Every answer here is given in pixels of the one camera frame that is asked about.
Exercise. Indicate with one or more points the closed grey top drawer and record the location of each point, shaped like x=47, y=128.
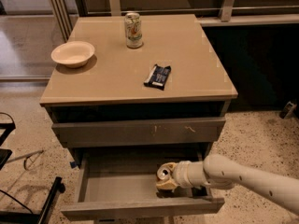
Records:
x=138, y=132

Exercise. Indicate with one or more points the black chair frame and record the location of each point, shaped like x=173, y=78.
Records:
x=37, y=201

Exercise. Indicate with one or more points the open grey middle drawer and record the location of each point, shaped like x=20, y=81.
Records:
x=120, y=182

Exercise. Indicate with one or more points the white green soda can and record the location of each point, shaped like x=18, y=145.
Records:
x=133, y=33

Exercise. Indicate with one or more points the metal railing with wooden top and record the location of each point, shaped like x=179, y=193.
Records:
x=209, y=12

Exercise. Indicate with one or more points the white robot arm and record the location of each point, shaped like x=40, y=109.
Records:
x=219, y=172

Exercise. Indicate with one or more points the orange soda can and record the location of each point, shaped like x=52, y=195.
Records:
x=163, y=174

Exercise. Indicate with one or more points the small grey floor device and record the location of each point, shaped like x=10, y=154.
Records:
x=288, y=109

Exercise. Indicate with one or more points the dark blue snack wrapper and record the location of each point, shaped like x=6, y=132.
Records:
x=157, y=77

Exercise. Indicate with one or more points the grey drawer cabinet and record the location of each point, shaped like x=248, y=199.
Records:
x=110, y=87

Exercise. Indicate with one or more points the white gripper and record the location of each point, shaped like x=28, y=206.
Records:
x=179, y=174

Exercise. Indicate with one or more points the white bowl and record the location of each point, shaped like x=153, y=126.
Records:
x=73, y=54

